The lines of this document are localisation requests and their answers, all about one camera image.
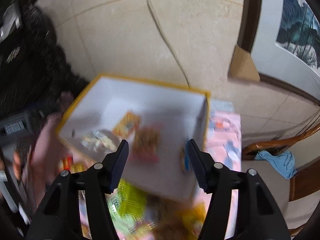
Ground white floor cable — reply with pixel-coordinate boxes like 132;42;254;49
145;0;191;88

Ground person's left hand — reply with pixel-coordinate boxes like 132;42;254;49
12;90;75;205

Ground yellow cake packet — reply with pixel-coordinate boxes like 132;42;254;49
176;202;206;239

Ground framed landscape painting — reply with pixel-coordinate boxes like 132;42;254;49
238;0;319;103

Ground yellow cardboard box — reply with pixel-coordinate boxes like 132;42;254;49
57;75;210;202

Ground clear bag small round biscuits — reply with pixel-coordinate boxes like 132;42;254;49
81;131;117;153

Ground purple snack packet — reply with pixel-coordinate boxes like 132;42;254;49
180;145;191;173

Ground red orange snack bag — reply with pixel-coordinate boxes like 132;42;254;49
57;154;87;173

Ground orange white triangle snack packet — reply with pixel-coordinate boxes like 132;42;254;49
112;111;141;139

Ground wooden chair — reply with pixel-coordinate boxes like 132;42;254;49
242;125;319;239

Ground blue cloth on chair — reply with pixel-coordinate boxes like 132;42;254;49
254;151;297;179

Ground cardboard corner protector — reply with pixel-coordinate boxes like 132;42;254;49
228;45;260;83

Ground brown meat floss packet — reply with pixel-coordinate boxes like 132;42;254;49
131;126;160;163

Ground lime green snack packet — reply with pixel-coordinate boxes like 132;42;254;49
116;179;148;219

